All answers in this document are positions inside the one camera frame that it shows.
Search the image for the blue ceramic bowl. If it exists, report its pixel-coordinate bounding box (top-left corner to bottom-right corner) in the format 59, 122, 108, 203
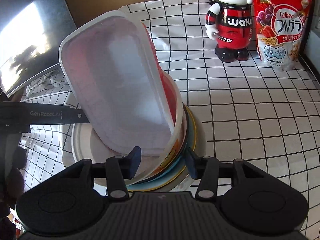
127, 109, 197, 189

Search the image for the yellow rimmed plate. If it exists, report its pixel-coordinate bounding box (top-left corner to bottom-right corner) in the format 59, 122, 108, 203
130, 119, 198, 191

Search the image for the white paper noodle bowl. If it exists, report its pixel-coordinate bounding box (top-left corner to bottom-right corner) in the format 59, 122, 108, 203
71, 123, 187, 188

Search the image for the red white rectangular container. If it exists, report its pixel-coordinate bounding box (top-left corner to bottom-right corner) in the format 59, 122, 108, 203
59, 10, 184, 157

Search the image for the white grid tablecloth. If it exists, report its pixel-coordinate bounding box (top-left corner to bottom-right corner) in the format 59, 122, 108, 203
19, 0, 320, 240

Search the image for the black induction cooktop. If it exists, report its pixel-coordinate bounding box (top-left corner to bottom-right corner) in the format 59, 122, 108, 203
1, 0, 76, 96

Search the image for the red robot figurine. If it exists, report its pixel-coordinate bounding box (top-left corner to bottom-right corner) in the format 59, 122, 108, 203
205, 0, 253, 62

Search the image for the red granola bag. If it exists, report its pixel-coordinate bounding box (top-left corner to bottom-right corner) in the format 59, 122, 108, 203
253, 0, 312, 71

